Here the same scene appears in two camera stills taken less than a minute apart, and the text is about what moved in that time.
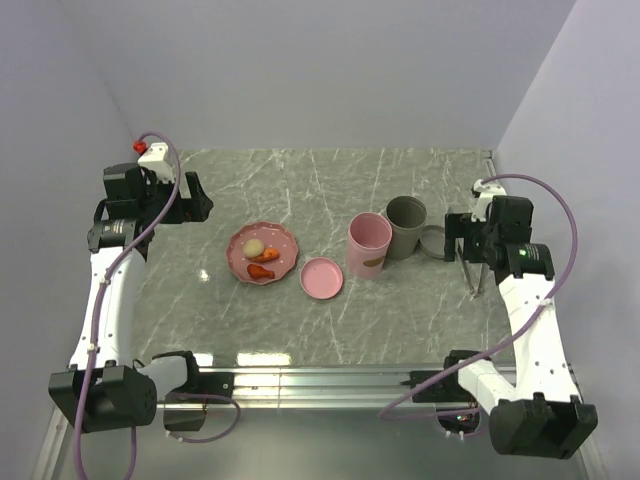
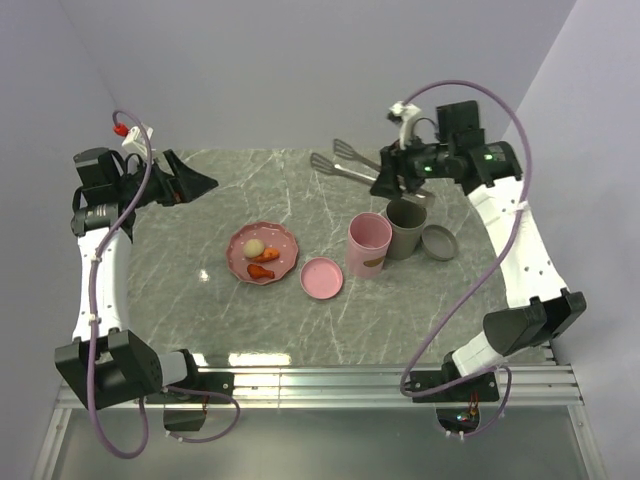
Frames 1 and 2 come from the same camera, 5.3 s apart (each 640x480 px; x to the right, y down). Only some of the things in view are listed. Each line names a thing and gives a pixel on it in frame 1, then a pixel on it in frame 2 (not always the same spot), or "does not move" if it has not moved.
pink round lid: [321, 277] does not move
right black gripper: [460, 225] → [386, 184]
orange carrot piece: [269, 254] does not move
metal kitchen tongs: [459, 250] → [324, 166]
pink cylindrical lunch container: [369, 236] does not move
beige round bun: [253, 248] does not move
